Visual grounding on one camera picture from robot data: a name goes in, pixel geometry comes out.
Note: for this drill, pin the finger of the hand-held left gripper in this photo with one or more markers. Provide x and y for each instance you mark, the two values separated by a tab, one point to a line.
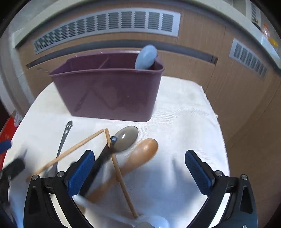
5	146
13	167

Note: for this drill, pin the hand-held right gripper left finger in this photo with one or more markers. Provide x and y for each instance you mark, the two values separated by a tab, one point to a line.
80	173

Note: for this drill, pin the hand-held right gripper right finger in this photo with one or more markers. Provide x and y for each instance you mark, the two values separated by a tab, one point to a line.
197	173

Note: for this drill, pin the wooden chopstick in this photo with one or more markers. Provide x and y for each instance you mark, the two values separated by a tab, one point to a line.
123	182
72	148

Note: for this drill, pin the wooden spoon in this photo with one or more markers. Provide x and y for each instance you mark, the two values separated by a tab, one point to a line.
142	151

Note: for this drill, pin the white spoon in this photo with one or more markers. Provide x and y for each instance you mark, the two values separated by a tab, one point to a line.
160	222

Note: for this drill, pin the purple utensil holder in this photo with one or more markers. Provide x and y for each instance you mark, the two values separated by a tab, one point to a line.
109	96

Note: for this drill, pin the red box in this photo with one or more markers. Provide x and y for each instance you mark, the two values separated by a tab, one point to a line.
8	129

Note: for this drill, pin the steel fork with face cutout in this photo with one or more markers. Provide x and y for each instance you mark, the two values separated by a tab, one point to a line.
63	138

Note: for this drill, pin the white cloth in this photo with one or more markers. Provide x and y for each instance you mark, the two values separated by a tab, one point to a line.
186	122

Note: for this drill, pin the short grey vent grille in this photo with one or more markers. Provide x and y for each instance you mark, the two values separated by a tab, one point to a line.
248	59

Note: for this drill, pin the light blue spoon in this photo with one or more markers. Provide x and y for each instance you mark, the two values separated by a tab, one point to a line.
146	57

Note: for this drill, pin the wooden cabinet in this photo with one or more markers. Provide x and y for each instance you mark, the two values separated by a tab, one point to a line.
197	32

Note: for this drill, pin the yellow item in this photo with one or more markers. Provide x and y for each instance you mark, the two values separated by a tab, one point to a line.
274	43

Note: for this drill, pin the long grey vent grille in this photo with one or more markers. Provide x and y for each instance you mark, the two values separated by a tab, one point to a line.
109	22

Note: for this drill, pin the orange bottle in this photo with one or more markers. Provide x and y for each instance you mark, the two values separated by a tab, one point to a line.
266	31

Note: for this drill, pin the dark bottle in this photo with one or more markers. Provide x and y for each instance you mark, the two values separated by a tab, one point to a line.
255	23

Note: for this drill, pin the small wall vent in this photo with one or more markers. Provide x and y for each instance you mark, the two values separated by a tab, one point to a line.
254	11

